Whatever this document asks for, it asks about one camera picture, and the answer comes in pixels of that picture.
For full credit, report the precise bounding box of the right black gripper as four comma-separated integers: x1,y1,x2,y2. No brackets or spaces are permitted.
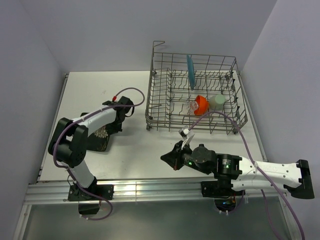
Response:
160,139,211,174

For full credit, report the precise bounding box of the black floral square plate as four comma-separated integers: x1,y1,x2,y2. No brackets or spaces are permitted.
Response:
86,125,110,152

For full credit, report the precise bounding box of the clear drinking glass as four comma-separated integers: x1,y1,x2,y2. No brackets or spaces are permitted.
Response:
183,100,199,116

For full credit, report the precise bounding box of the orange plastic bowl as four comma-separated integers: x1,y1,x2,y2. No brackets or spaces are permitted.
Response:
194,95,209,116

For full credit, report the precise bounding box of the light green cup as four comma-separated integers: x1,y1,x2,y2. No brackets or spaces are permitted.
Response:
208,94,226,111

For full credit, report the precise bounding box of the teal scalloped plate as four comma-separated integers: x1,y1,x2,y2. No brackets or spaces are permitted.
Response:
186,54,196,91

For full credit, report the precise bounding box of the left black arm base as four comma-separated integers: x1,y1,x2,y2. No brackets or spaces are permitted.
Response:
67,184,114,221

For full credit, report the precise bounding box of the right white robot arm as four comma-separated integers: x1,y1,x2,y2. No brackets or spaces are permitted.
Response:
160,141,315,200

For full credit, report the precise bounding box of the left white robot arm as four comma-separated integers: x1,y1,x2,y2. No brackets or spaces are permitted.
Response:
48,96,135,200

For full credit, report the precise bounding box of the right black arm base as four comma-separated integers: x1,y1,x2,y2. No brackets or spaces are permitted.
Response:
200,180,245,198

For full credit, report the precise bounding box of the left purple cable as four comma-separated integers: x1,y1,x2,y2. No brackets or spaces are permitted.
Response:
52,87,146,173

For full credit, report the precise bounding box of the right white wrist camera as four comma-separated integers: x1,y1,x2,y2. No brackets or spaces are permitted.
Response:
178,126,195,149

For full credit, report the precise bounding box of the grey wire dish rack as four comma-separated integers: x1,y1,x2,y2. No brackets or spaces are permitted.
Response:
145,40,248,134

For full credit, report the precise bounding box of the aluminium mounting rail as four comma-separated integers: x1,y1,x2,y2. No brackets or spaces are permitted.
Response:
24,174,286,205

